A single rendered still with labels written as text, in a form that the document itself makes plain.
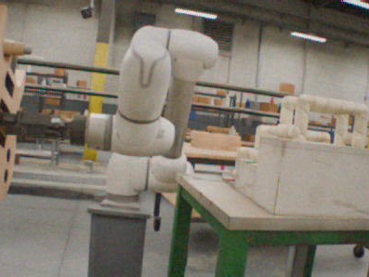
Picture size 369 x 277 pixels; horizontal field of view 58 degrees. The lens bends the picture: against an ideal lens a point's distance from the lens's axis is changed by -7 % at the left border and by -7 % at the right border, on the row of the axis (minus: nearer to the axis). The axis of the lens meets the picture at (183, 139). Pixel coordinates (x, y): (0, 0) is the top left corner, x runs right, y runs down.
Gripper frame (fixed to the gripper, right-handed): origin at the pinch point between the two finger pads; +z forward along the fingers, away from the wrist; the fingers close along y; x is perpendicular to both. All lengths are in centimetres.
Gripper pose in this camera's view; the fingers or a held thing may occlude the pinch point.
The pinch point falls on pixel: (4, 124)
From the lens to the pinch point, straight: 91.2
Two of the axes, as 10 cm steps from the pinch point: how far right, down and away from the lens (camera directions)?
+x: 0.2, -9.6, 2.7
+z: -9.7, -0.8, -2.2
